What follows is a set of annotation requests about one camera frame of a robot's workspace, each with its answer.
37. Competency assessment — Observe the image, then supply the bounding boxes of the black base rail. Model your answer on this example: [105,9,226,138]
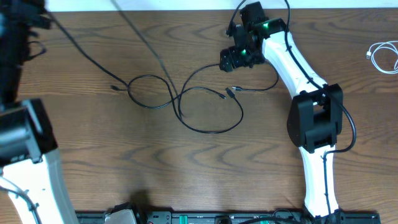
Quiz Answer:
[76,203,381,224]

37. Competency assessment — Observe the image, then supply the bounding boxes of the right camera cable black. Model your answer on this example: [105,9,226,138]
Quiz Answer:
[225,0,357,224]

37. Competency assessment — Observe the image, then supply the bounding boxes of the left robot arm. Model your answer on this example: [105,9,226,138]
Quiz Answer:
[1,1,78,223]

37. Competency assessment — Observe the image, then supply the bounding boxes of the white usb cable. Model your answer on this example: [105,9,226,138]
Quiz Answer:
[366,40,398,75]

